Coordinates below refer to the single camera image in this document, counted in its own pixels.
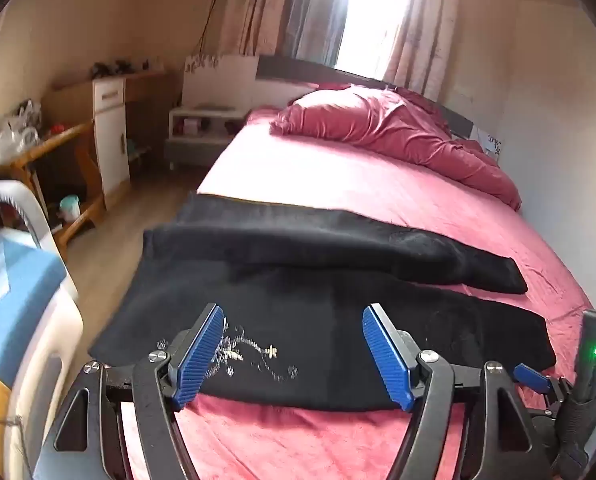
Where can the white nightstand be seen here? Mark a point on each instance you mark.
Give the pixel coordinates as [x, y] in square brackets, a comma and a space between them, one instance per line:
[203, 115]

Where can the blue and white furniture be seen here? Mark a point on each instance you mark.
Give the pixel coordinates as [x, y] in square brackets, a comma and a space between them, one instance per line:
[13, 280]

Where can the white jug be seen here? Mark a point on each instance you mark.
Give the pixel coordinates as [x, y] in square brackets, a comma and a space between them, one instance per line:
[70, 208]

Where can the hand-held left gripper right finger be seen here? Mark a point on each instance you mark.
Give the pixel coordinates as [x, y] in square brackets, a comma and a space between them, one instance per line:
[385, 360]

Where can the wooden desk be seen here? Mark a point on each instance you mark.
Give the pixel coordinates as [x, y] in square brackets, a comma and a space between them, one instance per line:
[148, 82]

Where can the bed with pink sheet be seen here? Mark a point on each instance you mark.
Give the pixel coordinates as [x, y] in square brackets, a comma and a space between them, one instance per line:
[353, 185]

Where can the wooden side table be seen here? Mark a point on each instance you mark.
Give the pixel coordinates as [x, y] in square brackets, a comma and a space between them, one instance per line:
[53, 142]

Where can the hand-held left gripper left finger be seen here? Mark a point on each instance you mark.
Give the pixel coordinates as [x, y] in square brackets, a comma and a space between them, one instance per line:
[198, 355]

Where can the pink duvet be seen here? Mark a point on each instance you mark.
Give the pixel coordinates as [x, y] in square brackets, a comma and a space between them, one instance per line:
[377, 120]

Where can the black pants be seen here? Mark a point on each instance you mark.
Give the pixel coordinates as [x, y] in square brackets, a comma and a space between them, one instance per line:
[278, 285]

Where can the clear plastic bags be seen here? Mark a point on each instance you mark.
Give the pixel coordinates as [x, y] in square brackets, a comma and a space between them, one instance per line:
[18, 125]

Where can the white floral board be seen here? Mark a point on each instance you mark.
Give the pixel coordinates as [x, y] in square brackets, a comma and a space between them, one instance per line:
[218, 80]

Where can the white cabinet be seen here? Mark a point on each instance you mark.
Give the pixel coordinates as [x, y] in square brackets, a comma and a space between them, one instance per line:
[110, 145]

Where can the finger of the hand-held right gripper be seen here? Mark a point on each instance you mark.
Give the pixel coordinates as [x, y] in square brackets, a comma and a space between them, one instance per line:
[531, 378]

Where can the grey headboard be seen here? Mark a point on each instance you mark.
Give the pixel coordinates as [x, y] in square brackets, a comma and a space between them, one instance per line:
[288, 67]

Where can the bright window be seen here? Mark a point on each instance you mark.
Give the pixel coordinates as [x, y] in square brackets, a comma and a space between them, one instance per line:
[372, 10]

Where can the beige curtain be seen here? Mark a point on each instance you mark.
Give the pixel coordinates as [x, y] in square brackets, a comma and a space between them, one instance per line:
[427, 25]
[273, 5]

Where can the small floral board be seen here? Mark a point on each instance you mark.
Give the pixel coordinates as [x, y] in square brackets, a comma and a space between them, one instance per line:
[490, 144]

